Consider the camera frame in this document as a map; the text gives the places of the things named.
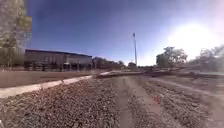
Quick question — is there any tall thin mast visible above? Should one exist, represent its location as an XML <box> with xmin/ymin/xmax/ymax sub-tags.
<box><xmin>132</xmin><ymin>32</ymin><xmax>138</xmax><ymax>68</ymax></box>

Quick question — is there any group of trees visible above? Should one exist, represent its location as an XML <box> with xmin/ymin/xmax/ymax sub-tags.
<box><xmin>188</xmin><ymin>44</ymin><xmax>224</xmax><ymax>73</ymax></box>

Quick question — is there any brown bare ground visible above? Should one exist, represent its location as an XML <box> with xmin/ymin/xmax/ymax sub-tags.
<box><xmin>0</xmin><ymin>69</ymin><xmax>101</xmax><ymax>89</ymax></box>

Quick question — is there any pale concrete path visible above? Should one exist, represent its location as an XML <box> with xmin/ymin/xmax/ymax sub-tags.
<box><xmin>0</xmin><ymin>70</ymin><xmax>112</xmax><ymax>99</ymax></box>

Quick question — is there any low dark building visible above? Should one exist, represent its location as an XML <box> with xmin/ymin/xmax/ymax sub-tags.
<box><xmin>23</xmin><ymin>49</ymin><xmax>94</xmax><ymax>72</ymax></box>

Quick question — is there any green tree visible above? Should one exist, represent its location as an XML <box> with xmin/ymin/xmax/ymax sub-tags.
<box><xmin>155</xmin><ymin>46</ymin><xmax>188</xmax><ymax>69</ymax></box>

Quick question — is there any grey gravel ground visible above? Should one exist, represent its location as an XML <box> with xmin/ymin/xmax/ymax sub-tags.
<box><xmin>0</xmin><ymin>73</ymin><xmax>224</xmax><ymax>128</ymax></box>

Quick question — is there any row of low buildings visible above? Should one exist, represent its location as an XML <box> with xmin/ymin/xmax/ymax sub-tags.
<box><xmin>92</xmin><ymin>56</ymin><xmax>126</xmax><ymax>71</ymax></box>

